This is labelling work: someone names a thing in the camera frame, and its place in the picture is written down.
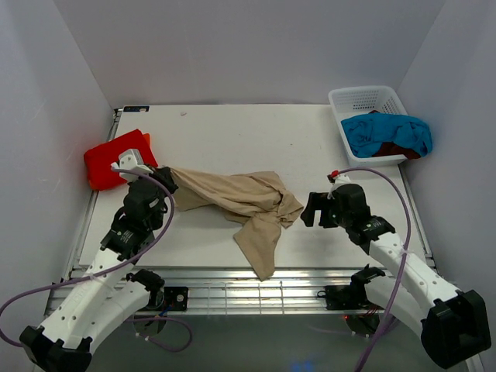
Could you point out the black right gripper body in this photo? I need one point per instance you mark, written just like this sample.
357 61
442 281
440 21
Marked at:
323 209

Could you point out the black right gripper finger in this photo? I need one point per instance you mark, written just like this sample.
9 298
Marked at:
308 218
317 201

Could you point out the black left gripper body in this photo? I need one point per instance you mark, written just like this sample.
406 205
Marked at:
161 176

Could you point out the beige t shirt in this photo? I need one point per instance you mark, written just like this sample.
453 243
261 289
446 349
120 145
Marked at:
258 201

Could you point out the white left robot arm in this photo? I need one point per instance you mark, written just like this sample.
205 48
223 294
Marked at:
67 339

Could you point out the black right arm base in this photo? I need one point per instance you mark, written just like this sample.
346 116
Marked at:
344 297

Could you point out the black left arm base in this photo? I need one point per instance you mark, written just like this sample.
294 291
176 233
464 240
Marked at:
168 299

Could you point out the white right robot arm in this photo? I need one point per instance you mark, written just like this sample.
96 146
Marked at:
451 324

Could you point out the folded red t shirt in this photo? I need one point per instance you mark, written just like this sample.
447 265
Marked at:
106 159

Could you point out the dark red t shirt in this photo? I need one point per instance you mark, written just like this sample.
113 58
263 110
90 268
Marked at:
394 135

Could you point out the blue label sticker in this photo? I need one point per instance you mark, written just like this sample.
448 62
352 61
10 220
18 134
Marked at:
136 108

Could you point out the blue t shirt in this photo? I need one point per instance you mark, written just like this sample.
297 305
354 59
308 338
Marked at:
358 131

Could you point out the white plastic basket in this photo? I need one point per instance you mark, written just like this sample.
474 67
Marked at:
349 102

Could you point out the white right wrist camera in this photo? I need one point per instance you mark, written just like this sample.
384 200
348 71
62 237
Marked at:
337 179

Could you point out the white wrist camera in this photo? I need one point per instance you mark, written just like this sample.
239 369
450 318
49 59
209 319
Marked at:
130 166
337 179

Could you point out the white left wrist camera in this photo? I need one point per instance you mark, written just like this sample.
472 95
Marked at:
130 166

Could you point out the aluminium table frame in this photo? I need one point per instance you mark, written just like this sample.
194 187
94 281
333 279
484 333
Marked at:
302 144

